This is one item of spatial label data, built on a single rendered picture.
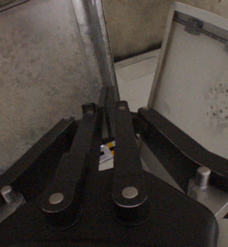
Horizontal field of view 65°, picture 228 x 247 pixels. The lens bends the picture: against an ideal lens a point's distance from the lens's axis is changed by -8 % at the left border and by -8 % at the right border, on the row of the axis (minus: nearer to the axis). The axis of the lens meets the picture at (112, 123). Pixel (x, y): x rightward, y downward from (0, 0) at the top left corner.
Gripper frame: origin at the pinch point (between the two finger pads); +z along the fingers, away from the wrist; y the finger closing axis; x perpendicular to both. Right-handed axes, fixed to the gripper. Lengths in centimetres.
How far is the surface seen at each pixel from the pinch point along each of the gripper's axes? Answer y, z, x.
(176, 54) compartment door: 18.6, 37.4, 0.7
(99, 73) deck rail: -3.6, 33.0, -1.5
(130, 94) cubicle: 7, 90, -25
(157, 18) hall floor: 36, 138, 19
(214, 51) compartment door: 24.1, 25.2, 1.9
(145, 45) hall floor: 26, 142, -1
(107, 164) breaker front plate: -5.6, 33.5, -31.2
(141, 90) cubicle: 14, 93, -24
